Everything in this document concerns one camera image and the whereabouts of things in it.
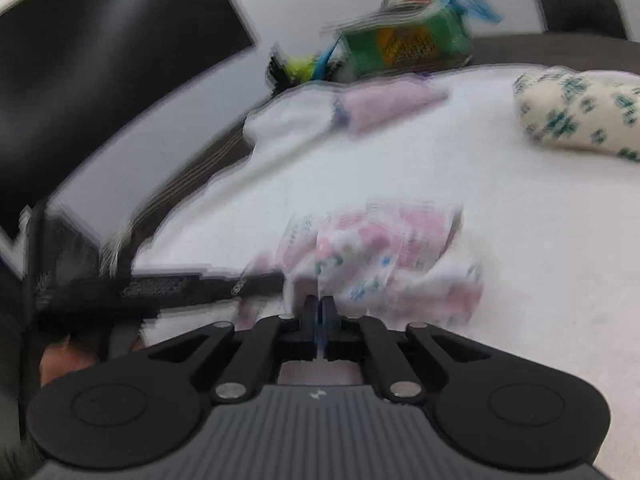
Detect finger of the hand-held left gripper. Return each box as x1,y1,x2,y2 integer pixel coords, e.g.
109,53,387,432
120,271,287,311

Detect folded white cloth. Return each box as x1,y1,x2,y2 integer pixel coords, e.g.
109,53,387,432
243,86,352,155

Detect person's left hand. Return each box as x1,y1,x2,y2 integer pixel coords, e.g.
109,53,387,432
39,334,148,388

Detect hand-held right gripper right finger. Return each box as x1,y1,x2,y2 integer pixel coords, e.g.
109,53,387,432
320,296,493,404

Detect black chair back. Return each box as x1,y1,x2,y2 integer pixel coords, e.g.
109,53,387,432
531,0,632,41

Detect green printed bag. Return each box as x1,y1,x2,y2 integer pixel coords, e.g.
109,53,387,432
339,7,474,80

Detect black television screen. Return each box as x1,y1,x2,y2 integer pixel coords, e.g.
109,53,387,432
0,0,257,272

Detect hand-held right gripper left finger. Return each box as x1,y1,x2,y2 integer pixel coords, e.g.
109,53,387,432
147,296,321,404

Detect pink floral cloth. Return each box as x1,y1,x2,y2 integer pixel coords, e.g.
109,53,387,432
239,201,487,332

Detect cream pillow with green print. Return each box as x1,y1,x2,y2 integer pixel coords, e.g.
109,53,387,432
513,69,640,162

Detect yellow-green item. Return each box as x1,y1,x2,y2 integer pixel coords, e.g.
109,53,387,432
271,51,328,87

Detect blue plastic bag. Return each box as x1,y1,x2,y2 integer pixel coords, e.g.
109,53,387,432
442,0,504,25

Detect folded pink cloth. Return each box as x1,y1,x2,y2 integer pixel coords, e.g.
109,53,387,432
334,79,450,135

